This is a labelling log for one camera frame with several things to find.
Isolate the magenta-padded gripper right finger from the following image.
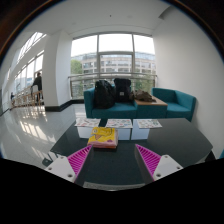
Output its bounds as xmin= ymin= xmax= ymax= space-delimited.
xmin=133 ymin=143 xmax=184 ymax=185

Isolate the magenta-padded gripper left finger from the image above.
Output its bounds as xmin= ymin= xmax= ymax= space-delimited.
xmin=44 ymin=144 xmax=94 ymax=188

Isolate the orange pink printed towel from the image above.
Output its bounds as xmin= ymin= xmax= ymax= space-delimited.
xmin=87 ymin=126 xmax=120 ymax=150

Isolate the small sticker sheet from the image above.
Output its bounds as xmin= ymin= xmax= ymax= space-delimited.
xmin=135 ymin=119 xmax=163 ymax=130

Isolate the wide sticker sheet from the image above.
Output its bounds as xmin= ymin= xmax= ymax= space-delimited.
xmin=74 ymin=117 xmax=102 ymax=128

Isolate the teal sofa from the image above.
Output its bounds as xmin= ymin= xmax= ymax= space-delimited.
xmin=83 ymin=87 xmax=197 ymax=122

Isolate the medium sticker sheet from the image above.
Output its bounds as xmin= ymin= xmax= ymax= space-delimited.
xmin=105 ymin=118 xmax=134 ymax=130

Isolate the wooden sofa side table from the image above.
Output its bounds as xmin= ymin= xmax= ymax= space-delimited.
xmin=134 ymin=97 xmax=168 ymax=108

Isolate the brown jacket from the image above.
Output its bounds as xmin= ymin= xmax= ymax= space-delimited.
xmin=133 ymin=89 xmax=156 ymax=103

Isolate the row of wooden chairs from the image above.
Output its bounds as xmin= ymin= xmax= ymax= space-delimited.
xmin=11 ymin=84 xmax=45 ymax=108

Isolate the large black backpack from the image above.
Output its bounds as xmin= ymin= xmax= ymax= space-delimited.
xmin=93 ymin=79 xmax=117 ymax=110

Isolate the metal window railing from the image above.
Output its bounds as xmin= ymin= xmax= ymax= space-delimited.
xmin=68 ymin=72 xmax=158 ymax=100

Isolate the person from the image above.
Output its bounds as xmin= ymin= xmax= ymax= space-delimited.
xmin=9 ymin=91 xmax=16 ymax=108
xmin=31 ymin=71 xmax=44 ymax=104

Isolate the black backpack with white label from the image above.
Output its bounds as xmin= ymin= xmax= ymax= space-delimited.
xmin=113 ymin=77 xmax=133 ymax=104

